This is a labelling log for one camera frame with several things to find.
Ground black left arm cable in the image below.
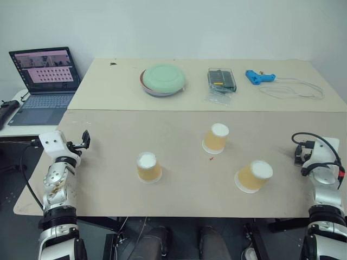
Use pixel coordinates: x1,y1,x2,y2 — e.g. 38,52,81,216
21,139,46,212

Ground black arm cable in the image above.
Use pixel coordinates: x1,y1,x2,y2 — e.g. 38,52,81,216
21,139,46,212
291,132,346,191

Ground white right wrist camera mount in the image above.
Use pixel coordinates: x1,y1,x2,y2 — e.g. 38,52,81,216
301,136,340,174

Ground black handheld device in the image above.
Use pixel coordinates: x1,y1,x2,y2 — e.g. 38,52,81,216
0,100,21,131

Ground dark rounded shape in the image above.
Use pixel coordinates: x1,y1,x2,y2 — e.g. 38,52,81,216
127,225,174,260
200,225,232,260

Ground thin white wire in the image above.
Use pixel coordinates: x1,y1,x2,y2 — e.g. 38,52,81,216
115,216,149,260

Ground pink plate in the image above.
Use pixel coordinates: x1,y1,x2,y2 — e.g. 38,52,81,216
139,68,153,93

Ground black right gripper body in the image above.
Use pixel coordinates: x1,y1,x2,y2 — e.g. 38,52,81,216
294,140,316,166

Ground blue glue gun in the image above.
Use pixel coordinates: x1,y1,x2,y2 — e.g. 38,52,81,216
245,69,278,86

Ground grey open laptop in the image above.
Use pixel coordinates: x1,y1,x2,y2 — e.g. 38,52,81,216
8,47,82,127

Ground black table frame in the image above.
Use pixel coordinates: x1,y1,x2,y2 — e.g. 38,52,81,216
77,216,311,260

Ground white glue gun cable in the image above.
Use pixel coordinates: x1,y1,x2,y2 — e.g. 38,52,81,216
259,76,325,100

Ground clear plastic bags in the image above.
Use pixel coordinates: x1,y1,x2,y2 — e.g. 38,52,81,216
204,87,234,107

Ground clear box with green parts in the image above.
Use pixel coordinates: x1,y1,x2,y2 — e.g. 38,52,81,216
207,68,239,94

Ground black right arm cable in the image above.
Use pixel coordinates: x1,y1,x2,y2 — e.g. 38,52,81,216
291,132,346,191

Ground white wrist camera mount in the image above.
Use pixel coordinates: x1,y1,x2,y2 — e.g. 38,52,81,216
301,136,340,174
38,130,82,164

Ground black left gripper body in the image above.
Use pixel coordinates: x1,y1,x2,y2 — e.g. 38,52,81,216
66,140,85,157

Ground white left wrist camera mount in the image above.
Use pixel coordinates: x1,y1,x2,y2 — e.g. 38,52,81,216
38,130,82,164

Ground tan paper cup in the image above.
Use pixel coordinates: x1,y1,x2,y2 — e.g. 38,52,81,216
234,160,274,194
136,151,163,185
201,122,230,155

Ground pale blue plate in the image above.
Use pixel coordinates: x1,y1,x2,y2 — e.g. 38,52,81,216
144,87,186,98

